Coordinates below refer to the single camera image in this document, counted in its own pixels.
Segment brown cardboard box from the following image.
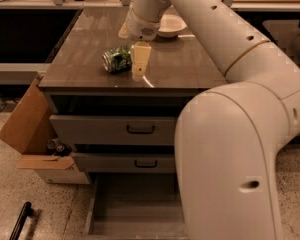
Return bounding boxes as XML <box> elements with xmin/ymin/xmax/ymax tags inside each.
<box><xmin>0</xmin><ymin>78</ymin><xmax>90</xmax><ymax>184</ymax></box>

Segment grey middle drawer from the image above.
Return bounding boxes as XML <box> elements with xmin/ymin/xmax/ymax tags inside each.
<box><xmin>72</xmin><ymin>153</ymin><xmax>175</xmax><ymax>173</ymax></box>

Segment white ceramic bowl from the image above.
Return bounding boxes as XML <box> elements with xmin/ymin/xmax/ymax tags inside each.
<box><xmin>158</xmin><ymin>14</ymin><xmax>187</xmax><ymax>38</ymax></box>

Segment grey drawer cabinet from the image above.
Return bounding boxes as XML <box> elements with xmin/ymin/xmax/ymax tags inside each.
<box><xmin>38</xmin><ymin>6</ymin><xmax>228</xmax><ymax>118</ymax></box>

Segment green soda can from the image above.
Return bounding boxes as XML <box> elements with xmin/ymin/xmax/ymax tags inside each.
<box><xmin>102</xmin><ymin>45</ymin><xmax>132</xmax><ymax>73</ymax></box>

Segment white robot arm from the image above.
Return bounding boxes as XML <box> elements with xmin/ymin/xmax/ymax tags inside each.
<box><xmin>126</xmin><ymin>0</ymin><xmax>300</xmax><ymax>240</ymax></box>

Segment black bar lower left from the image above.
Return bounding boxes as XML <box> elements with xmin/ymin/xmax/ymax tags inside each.
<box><xmin>9</xmin><ymin>201</ymin><xmax>33</xmax><ymax>240</ymax></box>

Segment cans inside cardboard box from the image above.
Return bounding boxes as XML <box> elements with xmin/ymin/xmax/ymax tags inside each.
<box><xmin>46</xmin><ymin>138</ymin><xmax>71</xmax><ymax>157</ymax></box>

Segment grey top drawer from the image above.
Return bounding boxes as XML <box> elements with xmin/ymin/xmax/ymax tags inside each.
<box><xmin>50</xmin><ymin>115</ymin><xmax>175</xmax><ymax>146</ymax></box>

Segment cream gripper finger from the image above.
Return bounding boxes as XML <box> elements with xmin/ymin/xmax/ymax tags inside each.
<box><xmin>130</xmin><ymin>41</ymin><xmax>151</xmax><ymax>81</ymax></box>
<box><xmin>118</xmin><ymin>24</ymin><xmax>129</xmax><ymax>39</ymax></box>

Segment open grey bottom drawer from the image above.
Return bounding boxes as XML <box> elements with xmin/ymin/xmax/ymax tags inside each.
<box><xmin>85</xmin><ymin>173</ymin><xmax>188</xmax><ymax>240</ymax></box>

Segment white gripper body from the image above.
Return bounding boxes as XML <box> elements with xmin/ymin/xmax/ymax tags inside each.
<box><xmin>125</xmin><ymin>7</ymin><xmax>160</xmax><ymax>41</ymax></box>

